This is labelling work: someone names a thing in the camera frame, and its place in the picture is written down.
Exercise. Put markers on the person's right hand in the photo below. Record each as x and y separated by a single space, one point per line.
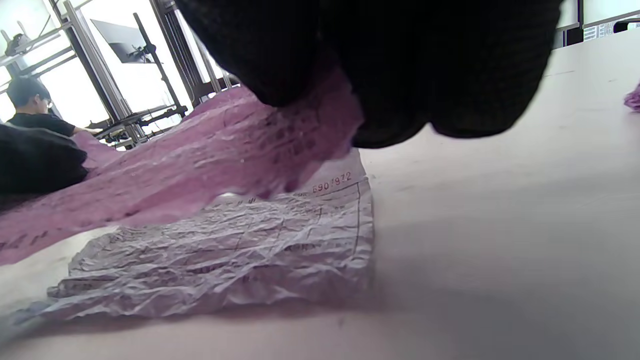
425 65

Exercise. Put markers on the person's left hand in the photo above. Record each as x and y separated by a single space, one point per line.
35 160

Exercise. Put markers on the pink paper invoice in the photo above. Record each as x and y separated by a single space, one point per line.
634 99
175 165

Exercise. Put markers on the white paper invoice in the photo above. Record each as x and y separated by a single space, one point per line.
225 260

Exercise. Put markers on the black monitor on arm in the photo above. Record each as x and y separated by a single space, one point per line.
120 42

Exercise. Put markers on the grey metal frame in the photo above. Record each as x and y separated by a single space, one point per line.
97 75

